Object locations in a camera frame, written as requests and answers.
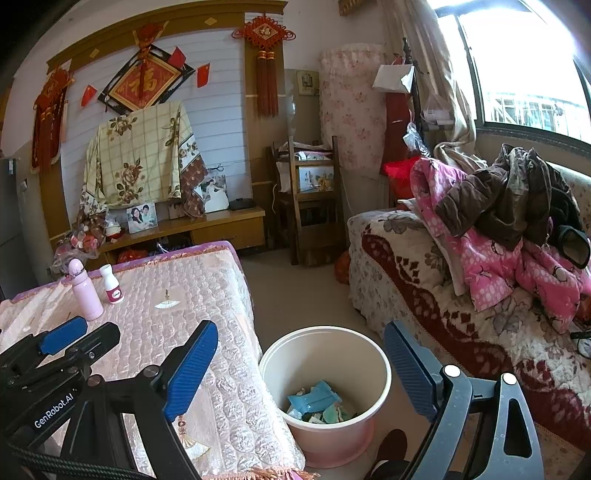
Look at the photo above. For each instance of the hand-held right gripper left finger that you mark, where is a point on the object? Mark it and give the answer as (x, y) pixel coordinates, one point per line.
(191, 369)

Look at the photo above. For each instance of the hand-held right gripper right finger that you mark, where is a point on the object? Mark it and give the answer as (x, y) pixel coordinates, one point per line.
(411, 369)

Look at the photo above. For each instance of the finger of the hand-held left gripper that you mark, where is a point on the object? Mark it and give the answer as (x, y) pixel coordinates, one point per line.
(99, 344)
(62, 337)

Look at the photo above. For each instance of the cream plastic bucket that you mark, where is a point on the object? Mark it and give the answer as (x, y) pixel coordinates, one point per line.
(323, 350)

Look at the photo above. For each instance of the blue packet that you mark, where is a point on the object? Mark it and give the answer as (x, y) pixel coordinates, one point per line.
(314, 397)

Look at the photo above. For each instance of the white pill bottle pink label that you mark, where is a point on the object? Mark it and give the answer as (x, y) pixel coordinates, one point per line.
(112, 288)

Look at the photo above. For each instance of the black slipper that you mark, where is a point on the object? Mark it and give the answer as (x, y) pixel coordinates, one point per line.
(390, 445)

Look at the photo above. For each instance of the floral covered sofa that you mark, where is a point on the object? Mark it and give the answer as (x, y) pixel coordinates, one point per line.
(415, 286)

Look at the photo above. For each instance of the pink quilted table cover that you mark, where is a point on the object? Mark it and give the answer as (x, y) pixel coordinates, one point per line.
(184, 286)

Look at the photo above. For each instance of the red decoration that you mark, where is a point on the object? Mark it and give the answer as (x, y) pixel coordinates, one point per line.
(131, 256)

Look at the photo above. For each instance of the plastic bag with red packets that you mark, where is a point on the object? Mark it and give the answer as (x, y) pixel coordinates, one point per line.
(78, 244)

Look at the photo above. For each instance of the white pillow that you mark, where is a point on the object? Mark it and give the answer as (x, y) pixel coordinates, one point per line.
(450, 263)

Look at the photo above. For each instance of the orange red bag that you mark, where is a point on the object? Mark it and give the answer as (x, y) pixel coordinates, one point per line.
(342, 267)

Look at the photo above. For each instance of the pile of clothes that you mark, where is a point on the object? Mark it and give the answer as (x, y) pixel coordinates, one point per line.
(489, 267)

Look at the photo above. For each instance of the wooden cabinet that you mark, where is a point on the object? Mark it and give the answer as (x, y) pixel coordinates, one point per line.
(221, 230)

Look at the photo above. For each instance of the wooden holder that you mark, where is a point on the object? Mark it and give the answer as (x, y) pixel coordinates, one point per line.
(176, 211)

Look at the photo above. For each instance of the black box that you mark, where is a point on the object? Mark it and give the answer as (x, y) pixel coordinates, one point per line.
(241, 204)

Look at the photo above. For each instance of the wooden chair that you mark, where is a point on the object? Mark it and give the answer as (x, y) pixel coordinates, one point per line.
(318, 217)

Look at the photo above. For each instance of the floral checked cloth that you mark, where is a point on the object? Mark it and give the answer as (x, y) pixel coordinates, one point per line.
(138, 157)

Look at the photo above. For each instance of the brown coat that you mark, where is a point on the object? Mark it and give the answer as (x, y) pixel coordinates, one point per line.
(508, 198)

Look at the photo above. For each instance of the black glossy object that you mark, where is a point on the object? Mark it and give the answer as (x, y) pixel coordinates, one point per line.
(575, 247)

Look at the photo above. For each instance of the printed cardboard box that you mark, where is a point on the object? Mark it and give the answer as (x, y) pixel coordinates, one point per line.
(316, 179)

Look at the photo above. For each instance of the red knot with banner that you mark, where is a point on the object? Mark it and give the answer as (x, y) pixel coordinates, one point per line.
(48, 124)

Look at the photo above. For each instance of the red hanging garment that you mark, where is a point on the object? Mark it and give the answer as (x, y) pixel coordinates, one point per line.
(396, 134)

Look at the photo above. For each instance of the small red flag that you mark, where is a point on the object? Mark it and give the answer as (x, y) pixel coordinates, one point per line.
(203, 75)
(88, 96)
(177, 56)

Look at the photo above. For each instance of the clear plastic bag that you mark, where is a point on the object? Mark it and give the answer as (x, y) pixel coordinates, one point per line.
(436, 113)

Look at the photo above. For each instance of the rolled floral mattress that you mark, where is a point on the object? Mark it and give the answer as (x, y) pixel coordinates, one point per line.
(353, 106)

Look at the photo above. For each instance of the white paper bag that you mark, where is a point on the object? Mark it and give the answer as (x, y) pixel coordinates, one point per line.
(390, 77)

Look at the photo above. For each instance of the beige curtain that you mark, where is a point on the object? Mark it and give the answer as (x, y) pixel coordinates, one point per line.
(438, 69)

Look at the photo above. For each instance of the red knot with tassels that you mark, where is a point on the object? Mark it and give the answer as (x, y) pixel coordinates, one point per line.
(265, 69)

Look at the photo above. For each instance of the window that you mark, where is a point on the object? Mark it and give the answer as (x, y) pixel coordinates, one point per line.
(521, 60)

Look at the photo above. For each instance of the couple photo frame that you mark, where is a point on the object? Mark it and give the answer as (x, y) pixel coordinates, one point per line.
(142, 218)

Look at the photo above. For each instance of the framed red gold wall picture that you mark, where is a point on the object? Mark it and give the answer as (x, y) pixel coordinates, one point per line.
(143, 83)

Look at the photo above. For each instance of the small wall picture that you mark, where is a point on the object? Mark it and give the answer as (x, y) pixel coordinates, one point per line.
(307, 83)

